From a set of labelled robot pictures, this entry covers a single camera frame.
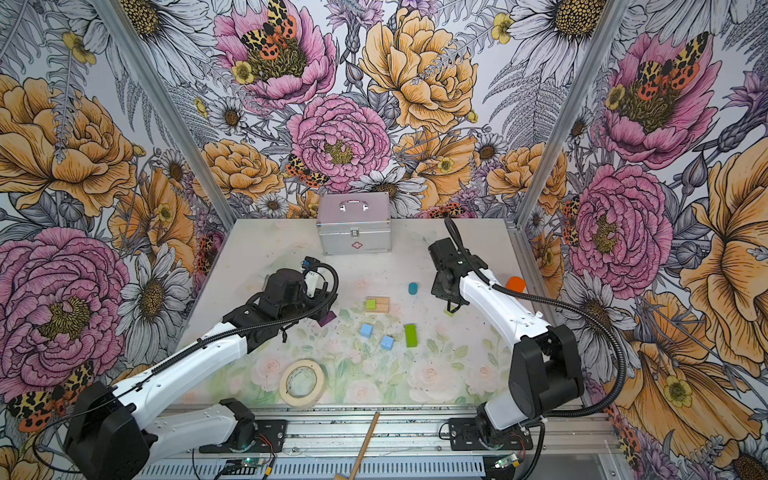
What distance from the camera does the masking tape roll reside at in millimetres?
792

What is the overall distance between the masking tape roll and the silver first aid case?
1.36ft

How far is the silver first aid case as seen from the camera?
1046mm
